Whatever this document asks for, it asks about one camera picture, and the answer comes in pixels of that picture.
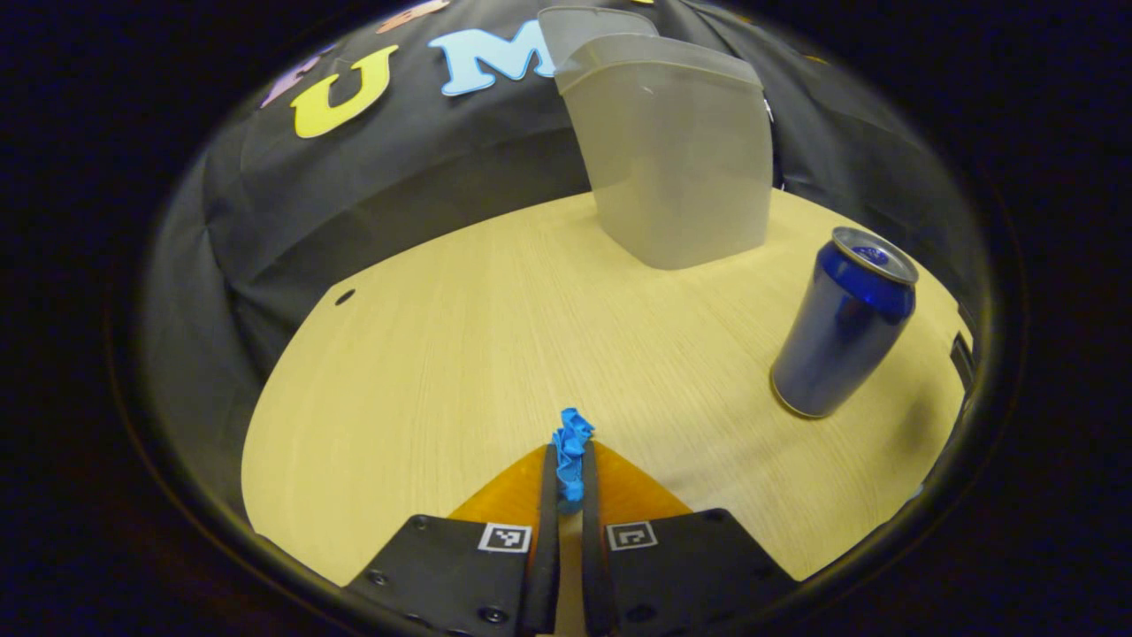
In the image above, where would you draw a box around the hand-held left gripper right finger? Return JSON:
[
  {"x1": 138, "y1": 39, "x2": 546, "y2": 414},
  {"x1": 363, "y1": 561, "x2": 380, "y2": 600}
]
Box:
[{"x1": 579, "y1": 440, "x2": 801, "y2": 637}]

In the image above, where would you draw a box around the black backdrop cloth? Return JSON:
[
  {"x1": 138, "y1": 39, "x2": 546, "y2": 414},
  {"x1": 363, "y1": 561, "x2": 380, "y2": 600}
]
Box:
[{"x1": 141, "y1": 0, "x2": 987, "y2": 523}]

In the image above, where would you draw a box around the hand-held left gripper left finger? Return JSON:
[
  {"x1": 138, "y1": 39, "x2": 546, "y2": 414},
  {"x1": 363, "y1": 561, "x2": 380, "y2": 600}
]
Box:
[{"x1": 345, "y1": 442, "x2": 562, "y2": 637}]

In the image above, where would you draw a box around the white desktop garbage bin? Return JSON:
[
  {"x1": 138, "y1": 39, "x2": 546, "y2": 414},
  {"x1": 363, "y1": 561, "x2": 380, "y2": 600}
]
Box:
[{"x1": 538, "y1": 4, "x2": 775, "y2": 271}]

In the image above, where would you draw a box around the blue pop can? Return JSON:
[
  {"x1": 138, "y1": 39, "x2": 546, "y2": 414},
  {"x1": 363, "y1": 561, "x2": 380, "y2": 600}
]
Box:
[{"x1": 769, "y1": 226, "x2": 921, "y2": 419}]

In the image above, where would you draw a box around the blue paper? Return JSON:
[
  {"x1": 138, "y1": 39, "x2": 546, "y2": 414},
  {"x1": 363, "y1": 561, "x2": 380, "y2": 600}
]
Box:
[{"x1": 551, "y1": 407, "x2": 596, "y2": 516}]

